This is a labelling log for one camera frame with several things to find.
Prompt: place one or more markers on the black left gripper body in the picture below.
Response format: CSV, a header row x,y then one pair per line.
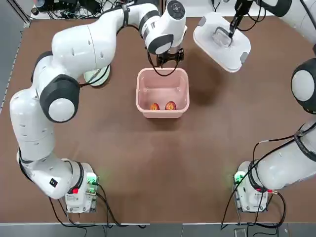
x,y
165,60

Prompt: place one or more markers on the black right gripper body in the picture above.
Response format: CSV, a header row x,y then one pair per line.
x,y
243,6

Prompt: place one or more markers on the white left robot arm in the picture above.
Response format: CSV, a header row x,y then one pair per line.
x,y
81,47

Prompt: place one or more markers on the white plastic storage box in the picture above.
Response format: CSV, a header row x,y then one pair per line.
x,y
142,98

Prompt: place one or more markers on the aluminium corner frame post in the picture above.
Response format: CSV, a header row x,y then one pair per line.
x,y
25,12

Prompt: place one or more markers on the red apple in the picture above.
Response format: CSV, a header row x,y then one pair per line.
x,y
154,106
170,106

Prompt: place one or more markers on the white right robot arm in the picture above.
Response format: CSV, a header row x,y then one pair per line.
x,y
284,172

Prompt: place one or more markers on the dark tape roll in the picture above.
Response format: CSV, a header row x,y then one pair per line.
x,y
35,11

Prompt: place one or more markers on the pale green plate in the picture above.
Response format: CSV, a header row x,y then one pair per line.
x,y
103,79

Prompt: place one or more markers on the notched white edge strip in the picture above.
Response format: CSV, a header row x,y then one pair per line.
x,y
14,64

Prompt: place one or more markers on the aluminium middle frame post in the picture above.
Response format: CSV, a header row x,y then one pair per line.
x,y
162,5

